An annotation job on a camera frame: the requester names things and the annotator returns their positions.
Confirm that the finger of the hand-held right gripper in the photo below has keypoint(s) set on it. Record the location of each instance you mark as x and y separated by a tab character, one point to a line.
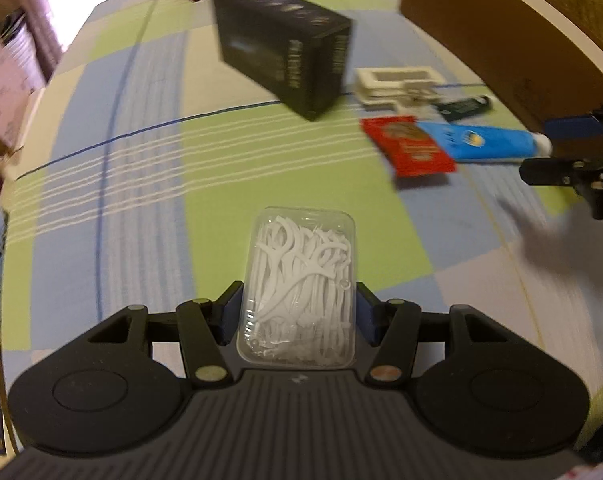
571	127
546	170

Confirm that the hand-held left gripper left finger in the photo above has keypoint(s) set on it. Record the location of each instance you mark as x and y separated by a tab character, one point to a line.
229	317

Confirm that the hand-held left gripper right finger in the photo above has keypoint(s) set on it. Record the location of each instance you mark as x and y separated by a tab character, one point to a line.
364	310

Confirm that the blue tube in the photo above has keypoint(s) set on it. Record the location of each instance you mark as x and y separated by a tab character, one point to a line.
486	142

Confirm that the clear box of floss picks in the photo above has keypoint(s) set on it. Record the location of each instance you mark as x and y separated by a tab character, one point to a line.
296	290

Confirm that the dark green tube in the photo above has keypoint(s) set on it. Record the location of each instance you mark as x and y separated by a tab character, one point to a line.
464	108

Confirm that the brown storage box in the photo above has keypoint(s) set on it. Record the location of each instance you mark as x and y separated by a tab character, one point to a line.
481	25

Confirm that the black cardboard box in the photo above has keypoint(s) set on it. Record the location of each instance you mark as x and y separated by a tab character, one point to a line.
286	55

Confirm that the checked cloth covered desktop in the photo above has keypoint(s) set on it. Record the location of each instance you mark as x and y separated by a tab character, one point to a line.
131	185

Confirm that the red packet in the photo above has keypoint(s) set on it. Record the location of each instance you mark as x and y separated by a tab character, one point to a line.
409	147

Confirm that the white plastic holder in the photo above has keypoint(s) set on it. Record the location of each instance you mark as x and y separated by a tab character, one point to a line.
399	85

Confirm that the pink box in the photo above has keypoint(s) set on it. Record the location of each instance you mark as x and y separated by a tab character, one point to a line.
6	75

